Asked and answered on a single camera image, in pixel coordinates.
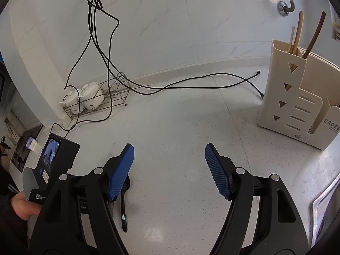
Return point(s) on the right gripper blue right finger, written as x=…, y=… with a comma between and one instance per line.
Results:
x=218, y=173

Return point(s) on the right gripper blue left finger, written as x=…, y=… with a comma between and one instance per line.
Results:
x=121, y=167

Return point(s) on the black plastic spoon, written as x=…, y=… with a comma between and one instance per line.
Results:
x=125, y=188

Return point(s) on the dark brown chopstick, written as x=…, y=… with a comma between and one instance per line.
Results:
x=315, y=35

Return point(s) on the light wooden chopstick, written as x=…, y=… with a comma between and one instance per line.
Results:
x=298, y=32
x=291, y=40

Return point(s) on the clear grey plastic spoon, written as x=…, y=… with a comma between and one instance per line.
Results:
x=111, y=208

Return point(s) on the person left hand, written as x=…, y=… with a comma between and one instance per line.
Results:
x=23, y=207

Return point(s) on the white ceramic pot right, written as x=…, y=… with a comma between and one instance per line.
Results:
x=91, y=96

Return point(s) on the white ceramic pot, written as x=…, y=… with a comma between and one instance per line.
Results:
x=91, y=96
x=71, y=103

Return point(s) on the white ceramic pot left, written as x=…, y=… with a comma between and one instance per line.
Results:
x=71, y=103

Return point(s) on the beige plastic utensil holder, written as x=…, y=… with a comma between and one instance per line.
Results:
x=301, y=99

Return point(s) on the stainless steel sink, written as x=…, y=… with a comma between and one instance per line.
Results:
x=324, y=210

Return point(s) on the small jar on windowsill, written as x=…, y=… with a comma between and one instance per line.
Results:
x=336, y=31

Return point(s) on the metal wire rack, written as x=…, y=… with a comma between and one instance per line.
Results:
x=115, y=91

